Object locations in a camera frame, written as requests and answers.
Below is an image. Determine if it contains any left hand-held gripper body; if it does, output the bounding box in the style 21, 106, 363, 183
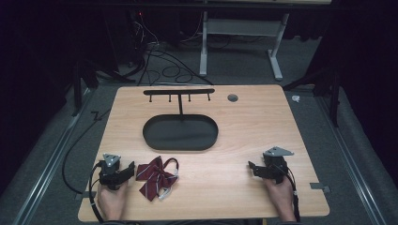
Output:
99, 153, 130, 191

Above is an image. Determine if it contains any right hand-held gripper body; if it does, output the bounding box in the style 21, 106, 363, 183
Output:
262, 146, 296, 186

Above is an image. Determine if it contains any maroon striped bow tie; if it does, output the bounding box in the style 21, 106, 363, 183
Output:
135, 156, 180, 203

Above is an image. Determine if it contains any person's left hand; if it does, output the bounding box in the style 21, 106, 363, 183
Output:
97, 180, 130, 221

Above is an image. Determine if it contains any person's right hand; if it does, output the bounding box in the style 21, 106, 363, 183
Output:
262, 176, 298, 223

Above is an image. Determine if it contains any black hanger stand with tray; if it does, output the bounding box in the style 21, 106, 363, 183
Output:
142, 88, 220, 152

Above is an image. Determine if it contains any black metal stand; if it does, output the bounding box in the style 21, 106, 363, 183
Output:
64, 57, 100, 118
282, 67, 342, 128

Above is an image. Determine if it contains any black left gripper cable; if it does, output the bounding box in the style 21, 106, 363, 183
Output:
88, 160, 106, 224

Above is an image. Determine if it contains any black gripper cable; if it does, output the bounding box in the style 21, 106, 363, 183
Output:
88, 160, 106, 224
273, 164, 302, 223

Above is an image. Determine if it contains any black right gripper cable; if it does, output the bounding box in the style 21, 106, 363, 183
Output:
273, 164, 302, 223

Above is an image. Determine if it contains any grey metal table bracket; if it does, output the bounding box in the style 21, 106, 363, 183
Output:
309, 182, 331, 194
74, 190, 92, 202

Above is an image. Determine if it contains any black floor cable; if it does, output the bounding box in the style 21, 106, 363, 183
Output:
61, 108, 111, 195

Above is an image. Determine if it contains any metal floor rail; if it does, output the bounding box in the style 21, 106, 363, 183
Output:
314, 95, 389, 225
11, 88, 95, 225

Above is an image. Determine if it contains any tangle of black floor cables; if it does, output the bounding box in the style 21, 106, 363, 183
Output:
126, 12, 215, 87

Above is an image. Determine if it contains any white metal desk frame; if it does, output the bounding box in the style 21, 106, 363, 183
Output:
199, 10, 291, 82

